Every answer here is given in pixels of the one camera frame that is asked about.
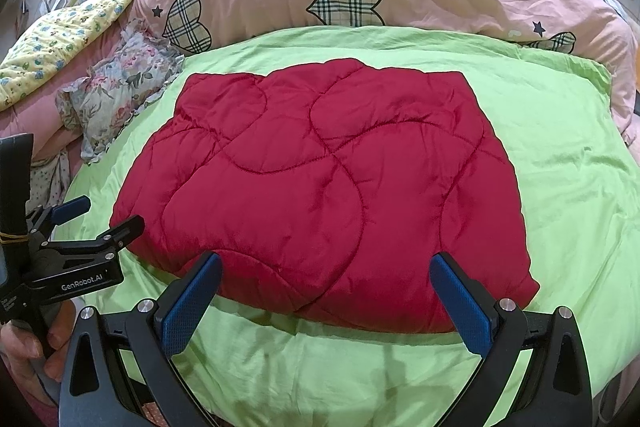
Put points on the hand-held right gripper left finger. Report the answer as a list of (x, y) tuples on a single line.
[(192, 302)]

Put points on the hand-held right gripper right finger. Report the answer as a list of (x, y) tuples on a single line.
[(460, 302)]

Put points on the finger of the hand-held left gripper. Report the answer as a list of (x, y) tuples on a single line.
[(67, 210), (122, 232)]

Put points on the yellow floral quilt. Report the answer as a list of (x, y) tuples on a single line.
[(60, 42)]

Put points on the plain pink bed sheet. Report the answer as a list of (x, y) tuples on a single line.
[(50, 117)]

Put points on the person's left hand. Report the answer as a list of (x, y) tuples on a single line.
[(30, 352)]

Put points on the floral ruffled pillow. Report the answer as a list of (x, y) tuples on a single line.
[(115, 87)]

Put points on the light green bed sheet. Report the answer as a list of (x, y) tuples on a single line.
[(560, 187)]

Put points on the pink plaid-heart quilt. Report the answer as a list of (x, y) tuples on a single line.
[(410, 2)]

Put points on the red puffer jacket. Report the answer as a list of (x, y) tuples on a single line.
[(325, 187)]

